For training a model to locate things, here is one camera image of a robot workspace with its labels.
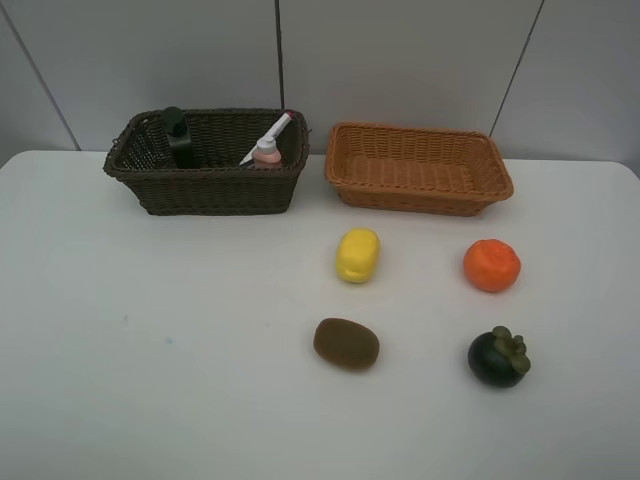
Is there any yellow lemon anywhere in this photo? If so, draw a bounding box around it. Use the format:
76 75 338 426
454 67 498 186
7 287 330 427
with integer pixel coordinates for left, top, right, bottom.
335 228 381 284

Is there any pink squeeze bottle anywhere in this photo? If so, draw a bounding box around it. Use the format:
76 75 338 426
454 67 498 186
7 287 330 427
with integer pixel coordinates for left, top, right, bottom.
252 135 282 169

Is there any white pink marker pen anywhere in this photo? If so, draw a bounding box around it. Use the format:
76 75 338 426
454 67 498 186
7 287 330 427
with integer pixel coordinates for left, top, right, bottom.
239 111 294 169

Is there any orange mandarin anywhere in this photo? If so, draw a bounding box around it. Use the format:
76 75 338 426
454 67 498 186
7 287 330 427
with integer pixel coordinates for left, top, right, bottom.
463 239 522 293

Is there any dark green pump bottle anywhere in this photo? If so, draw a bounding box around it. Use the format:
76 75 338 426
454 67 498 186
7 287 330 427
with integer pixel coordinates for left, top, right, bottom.
161 106 200 169

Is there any dark purple mangosteen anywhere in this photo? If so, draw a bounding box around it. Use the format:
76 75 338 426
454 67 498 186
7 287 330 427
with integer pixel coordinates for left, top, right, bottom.
467 326 531 389

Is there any orange wicker basket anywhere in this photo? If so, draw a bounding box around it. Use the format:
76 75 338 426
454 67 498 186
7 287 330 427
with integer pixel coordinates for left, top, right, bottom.
325 122 514 217

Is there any brown kiwi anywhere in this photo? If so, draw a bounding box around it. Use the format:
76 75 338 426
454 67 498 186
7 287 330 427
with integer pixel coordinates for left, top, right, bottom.
313 318 380 371

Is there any dark brown wicker basket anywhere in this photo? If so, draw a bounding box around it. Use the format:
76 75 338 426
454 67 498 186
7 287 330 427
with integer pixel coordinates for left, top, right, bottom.
104 108 309 216

